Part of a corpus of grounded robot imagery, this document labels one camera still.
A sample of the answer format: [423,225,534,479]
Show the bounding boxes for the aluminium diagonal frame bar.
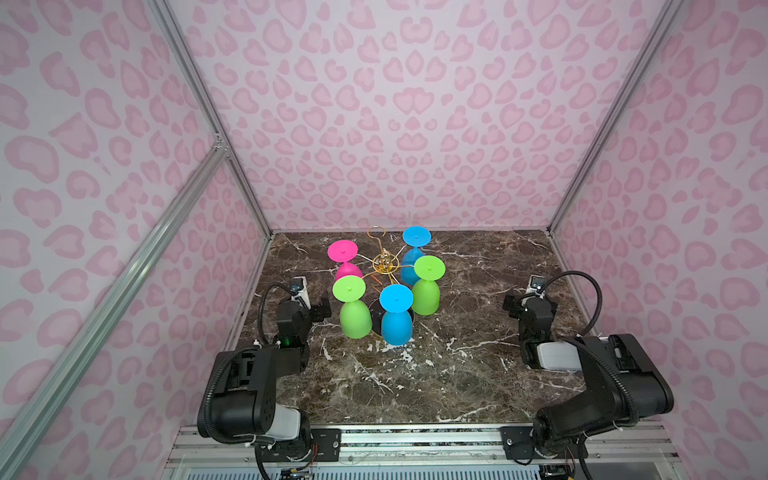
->
[1,145,227,479]

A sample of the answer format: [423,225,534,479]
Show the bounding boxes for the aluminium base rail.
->
[161,422,685,480]

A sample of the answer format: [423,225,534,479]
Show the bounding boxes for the blue wine glass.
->
[400,226,432,287]
[379,284,414,346]

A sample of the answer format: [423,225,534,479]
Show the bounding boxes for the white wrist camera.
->
[525,275,547,297]
[289,276,311,309]

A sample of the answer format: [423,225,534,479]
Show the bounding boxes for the magenta plastic wine glass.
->
[327,240,363,280]

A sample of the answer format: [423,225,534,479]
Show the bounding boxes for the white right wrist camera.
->
[525,275,547,297]

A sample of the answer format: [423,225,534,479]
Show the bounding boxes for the blue wine glass front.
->
[379,284,414,346]

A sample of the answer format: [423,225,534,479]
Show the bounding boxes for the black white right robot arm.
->
[501,293,674,466]

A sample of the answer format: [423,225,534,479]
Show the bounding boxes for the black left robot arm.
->
[197,296,332,460]

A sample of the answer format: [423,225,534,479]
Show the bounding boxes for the blue wine glass back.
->
[400,226,432,287]

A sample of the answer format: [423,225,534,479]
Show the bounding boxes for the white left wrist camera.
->
[289,276,311,309]

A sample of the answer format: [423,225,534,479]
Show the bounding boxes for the green wine glass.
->
[332,275,373,339]
[412,255,446,316]

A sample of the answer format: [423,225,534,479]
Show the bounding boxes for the gold wire glass rack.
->
[357,226,421,337]

